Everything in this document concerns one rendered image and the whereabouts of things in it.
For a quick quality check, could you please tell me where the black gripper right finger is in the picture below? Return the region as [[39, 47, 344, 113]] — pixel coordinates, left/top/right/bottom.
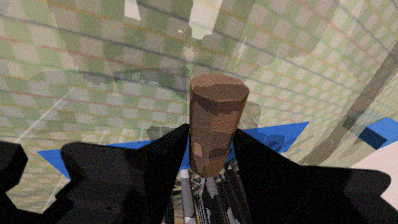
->
[[233, 128, 392, 224]]

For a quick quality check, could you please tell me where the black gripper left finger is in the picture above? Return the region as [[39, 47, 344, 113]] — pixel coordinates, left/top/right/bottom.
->
[[60, 123, 189, 224]]

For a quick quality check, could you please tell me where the blue flat strip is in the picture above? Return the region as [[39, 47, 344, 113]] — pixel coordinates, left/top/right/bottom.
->
[[37, 122, 310, 180]]

